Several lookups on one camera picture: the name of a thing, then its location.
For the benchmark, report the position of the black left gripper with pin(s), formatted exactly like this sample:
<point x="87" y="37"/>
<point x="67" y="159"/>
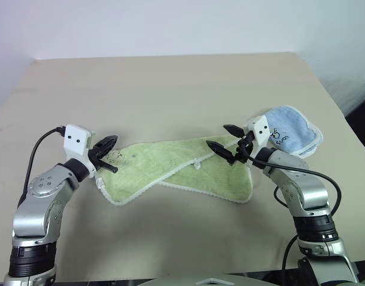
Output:
<point x="94" y="153"/>

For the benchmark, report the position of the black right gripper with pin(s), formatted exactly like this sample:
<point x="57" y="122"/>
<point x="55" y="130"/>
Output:
<point x="244" y="149"/>

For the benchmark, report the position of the green towel with white trim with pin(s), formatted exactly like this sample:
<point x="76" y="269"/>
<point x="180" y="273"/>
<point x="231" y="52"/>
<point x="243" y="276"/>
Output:
<point x="176" y="167"/>

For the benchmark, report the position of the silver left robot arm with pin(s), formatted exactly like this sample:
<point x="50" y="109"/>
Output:
<point x="36" y="208"/>

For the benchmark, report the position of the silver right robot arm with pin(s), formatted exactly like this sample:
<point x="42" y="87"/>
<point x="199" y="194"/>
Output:
<point x="310" y="193"/>

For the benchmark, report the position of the blue cloth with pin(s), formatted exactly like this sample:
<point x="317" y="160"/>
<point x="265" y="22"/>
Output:
<point x="293" y="131"/>

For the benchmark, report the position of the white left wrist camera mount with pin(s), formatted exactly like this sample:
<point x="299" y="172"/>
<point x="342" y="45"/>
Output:
<point x="76" y="140"/>

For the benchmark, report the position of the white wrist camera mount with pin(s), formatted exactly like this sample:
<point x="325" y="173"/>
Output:
<point x="261" y="129"/>
<point x="76" y="140"/>

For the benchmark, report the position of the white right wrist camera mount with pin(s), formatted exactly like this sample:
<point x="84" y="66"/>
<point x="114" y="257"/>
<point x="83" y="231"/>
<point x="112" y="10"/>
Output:
<point x="261" y="129"/>

